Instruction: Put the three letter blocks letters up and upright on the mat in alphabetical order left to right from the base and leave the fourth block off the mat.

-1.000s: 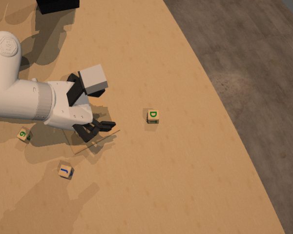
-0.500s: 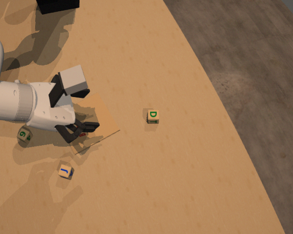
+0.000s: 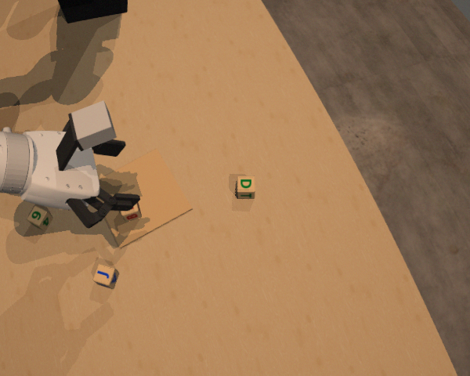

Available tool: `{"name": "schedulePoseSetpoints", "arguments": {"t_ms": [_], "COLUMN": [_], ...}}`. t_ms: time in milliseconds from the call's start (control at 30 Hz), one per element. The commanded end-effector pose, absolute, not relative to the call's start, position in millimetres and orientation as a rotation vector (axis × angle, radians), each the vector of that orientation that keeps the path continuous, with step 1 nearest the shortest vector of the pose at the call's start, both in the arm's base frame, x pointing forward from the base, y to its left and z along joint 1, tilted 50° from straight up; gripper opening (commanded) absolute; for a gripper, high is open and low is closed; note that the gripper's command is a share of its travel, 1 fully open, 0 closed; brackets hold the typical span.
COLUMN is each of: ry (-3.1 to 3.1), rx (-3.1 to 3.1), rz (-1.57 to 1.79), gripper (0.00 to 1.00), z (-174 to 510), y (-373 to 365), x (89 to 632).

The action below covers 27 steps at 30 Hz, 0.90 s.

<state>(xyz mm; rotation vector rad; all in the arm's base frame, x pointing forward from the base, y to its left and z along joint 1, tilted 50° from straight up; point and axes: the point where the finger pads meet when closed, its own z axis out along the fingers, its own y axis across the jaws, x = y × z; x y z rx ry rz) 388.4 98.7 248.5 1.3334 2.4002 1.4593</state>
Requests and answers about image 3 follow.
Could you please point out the tan flat mat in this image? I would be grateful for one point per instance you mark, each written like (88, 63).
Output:
(161, 199)

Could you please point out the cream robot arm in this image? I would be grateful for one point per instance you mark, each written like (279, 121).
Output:
(89, 127)

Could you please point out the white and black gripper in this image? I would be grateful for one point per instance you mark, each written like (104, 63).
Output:
(77, 185)

